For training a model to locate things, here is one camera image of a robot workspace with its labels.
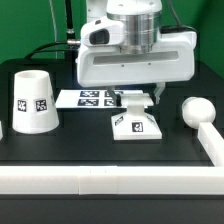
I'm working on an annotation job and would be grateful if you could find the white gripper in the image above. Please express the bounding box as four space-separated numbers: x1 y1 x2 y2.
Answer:
77 17 197 106

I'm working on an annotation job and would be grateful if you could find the white lamp base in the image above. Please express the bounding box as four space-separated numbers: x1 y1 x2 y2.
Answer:
111 93 162 140

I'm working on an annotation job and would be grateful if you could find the white lamp bulb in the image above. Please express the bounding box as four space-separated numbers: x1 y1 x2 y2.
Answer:
182 97 216 129

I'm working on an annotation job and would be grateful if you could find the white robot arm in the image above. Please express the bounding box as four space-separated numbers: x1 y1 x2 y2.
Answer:
77 0 197 105

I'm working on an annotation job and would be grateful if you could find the white lamp shade cone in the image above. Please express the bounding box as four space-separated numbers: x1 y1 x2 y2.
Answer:
12 70 59 134

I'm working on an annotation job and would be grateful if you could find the white marker sheet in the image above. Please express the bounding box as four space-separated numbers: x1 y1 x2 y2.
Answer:
54 89 144 110

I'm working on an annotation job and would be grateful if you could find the black cable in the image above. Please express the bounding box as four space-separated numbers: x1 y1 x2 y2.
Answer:
23 0 82 60

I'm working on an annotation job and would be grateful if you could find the white right fence wall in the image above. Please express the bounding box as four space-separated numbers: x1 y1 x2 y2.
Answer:
198 122 224 167

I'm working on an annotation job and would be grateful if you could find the white fence wall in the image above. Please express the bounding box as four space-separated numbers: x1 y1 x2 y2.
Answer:
198 122 224 167
0 166 224 195

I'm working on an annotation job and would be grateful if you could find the white front fence wall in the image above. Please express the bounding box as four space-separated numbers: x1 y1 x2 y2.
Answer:
0 166 224 195

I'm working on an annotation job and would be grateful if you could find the thin grey cable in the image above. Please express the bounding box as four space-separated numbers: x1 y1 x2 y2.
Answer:
48 0 59 60

